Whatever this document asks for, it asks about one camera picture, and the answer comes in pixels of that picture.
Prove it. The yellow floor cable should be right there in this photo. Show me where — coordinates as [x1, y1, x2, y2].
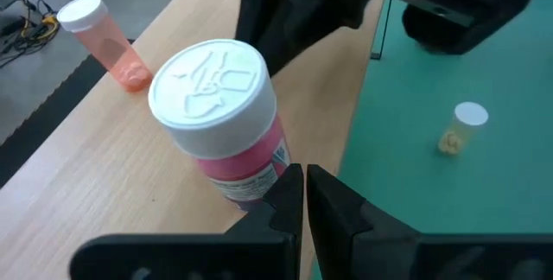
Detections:
[19, 11, 60, 42]

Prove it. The black floor cable bundle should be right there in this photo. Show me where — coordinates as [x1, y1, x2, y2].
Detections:
[0, 0, 60, 69]

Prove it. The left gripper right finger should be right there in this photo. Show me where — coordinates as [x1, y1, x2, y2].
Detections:
[306, 163, 423, 280]

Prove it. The wooden shelf with black legs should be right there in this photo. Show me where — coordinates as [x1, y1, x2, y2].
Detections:
[0, 0, 393, 280]

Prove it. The pink labelled bottle white cap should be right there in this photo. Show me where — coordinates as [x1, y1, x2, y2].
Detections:
[148, 39, 291, 212]

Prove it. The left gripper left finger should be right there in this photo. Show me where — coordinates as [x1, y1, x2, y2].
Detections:
[225, 163, 304, 234]

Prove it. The green table mat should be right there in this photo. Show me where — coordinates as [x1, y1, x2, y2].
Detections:
[310, 0, 553, 280]

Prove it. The pale yellow pill vial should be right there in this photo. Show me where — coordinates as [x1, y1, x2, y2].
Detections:
[437, 101, 490, 156]

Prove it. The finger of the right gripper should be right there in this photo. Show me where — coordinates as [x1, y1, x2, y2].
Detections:
[258, 0, 384, 77]
[236, 0, 299, 48]

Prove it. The pink pill vial white cap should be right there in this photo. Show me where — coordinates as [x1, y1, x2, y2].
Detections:
[56, 0, 154, 94]

